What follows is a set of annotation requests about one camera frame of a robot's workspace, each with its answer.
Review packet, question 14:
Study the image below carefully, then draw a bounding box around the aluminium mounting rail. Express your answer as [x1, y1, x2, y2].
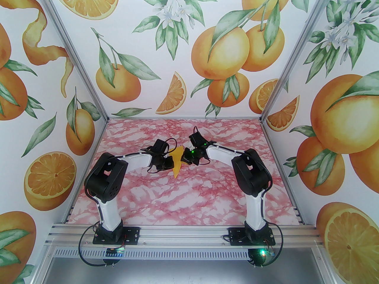
[44, 222, 326, 251]

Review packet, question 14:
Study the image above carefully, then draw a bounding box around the black base cable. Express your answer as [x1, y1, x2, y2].
[221, 225, 285, 268]
[78, 223, 126, 268]

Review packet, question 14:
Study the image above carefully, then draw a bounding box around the perforated metal strip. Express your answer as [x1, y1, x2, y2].
[55, 247, 252, 260]

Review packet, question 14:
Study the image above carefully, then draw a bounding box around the yellow paper sheet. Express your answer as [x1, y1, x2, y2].
[169, 146, 184, 178]

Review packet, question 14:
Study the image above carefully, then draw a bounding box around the grey metal panel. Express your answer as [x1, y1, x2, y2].
[34, 256, 335, 284]

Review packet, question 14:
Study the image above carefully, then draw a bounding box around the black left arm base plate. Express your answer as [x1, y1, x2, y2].
[93, 227, 140, 245]

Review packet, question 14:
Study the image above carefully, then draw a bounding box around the aluminium corner post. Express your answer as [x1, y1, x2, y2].
[35, 0, 109, 123]
[260, 0, 341, 123]

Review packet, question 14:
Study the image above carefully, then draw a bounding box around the black controller with green light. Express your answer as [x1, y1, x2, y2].
[248, 247, 275, 268]

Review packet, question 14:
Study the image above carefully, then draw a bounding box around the aluminium side rail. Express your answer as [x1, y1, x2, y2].
[261, 120, 305, 225]

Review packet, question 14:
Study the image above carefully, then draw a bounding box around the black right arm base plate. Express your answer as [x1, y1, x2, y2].
[229, 227, 276, 246]

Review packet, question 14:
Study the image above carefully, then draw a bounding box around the black left base cable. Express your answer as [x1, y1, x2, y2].
[78, 223, 126, 268]

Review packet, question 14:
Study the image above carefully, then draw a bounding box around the black right base cable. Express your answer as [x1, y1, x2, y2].
[221, 225, 285, 268]

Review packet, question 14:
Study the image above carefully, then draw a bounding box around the aluminium frame bar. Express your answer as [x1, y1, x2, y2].
[315, 243, 344, 284]
[28, 241, 57, 284]

